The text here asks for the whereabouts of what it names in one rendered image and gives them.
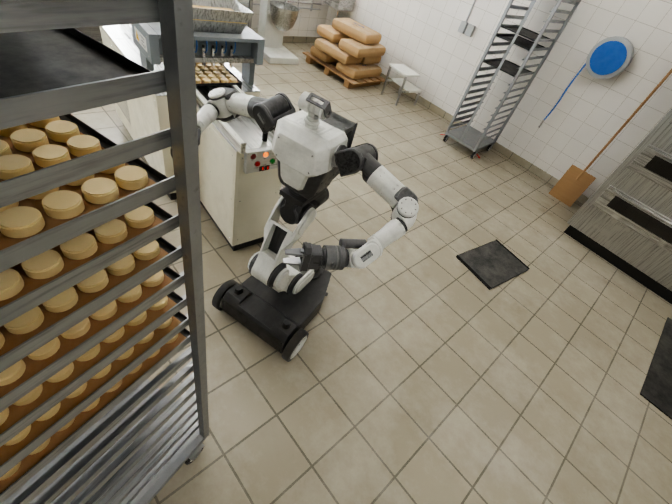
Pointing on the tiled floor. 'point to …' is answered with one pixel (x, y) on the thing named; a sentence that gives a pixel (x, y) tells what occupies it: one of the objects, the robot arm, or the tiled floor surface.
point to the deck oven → (634, 214)
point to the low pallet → (342, 73)
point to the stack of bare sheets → (492, 263)
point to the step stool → (403, 81)
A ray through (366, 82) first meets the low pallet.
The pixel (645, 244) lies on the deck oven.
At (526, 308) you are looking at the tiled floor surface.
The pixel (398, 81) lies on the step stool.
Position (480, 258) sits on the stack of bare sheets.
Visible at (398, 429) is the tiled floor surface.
